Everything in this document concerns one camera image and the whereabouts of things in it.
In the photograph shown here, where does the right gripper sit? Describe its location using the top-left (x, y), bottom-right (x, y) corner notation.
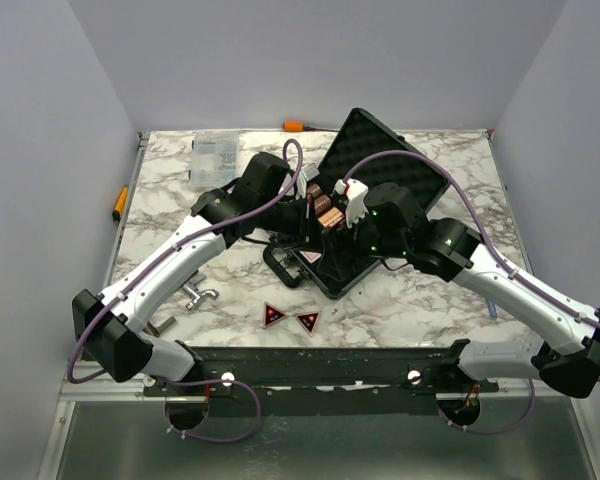
top-left (316, 203), bottom-right (409, 281)

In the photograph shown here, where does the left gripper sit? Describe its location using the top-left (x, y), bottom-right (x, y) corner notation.
top-left (258, 192), bottom-right (322, 253)

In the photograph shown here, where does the all-in triangle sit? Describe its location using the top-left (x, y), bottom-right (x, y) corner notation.
top-left (263, 302), bottom-right (288, 329)
top-left (295, 312), bottom-right (320, 336)

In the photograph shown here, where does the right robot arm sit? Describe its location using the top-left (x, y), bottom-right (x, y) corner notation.
top-left (321, 179), bottom-right (600, 398)

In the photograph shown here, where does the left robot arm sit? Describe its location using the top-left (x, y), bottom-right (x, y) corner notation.
top-left (67, 152), bottom-right (303, 395)

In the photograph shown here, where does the black poker set case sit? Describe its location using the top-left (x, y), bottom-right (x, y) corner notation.
top-left (263, 108), bottom-right (449, 299)

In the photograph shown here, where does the red playing card deck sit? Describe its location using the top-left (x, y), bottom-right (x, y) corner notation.
top-left (300, 251), bottom-right (322, 264)

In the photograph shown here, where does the brown chip stack front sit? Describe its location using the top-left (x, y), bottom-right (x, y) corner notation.
top-left (313, 195), bottom-right (331, 215)

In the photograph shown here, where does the brown chip stack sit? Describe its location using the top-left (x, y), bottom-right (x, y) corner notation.
top-left (313, 195), bottom-right (331, 215)
top-left (307, 184), bottom-right (323, 200)

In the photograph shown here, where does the brown chip stack rear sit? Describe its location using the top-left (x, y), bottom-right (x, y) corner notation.
top-left (307, 184), bottom-right (323, 200)

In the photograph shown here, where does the orange screwdriver at back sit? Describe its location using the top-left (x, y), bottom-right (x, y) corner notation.
top-left (282, 121), bottom-right (336, 133)

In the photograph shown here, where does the clear plastic screw box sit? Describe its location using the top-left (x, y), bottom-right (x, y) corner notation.
top-left (189, 131), bottom-right (239, 188)

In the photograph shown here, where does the chrome metal fitting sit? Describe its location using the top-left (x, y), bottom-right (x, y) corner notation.
top-left (181, 271), bottom-right (219, 311)

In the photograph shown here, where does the blue red pen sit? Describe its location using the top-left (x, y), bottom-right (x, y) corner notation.
top-left (486, 301), bottom-right (498, 319)

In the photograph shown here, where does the dark metal clamp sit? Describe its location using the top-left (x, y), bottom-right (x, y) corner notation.
top-left (145, 316), bottom-right (177, 337)

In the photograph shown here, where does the orange tool at left edge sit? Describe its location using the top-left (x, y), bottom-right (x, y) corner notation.
top-left (111, 185), bottom-right (129, 224)

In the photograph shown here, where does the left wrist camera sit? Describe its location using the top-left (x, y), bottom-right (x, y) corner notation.
top-left (296, 164), bottom-right (319, 198)

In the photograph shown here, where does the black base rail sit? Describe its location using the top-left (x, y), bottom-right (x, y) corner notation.
top-left (143, 340), bottom-right (498, 419)

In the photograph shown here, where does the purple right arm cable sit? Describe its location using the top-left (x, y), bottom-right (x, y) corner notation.
top-left (342, 149), bottom-right (600, 436)

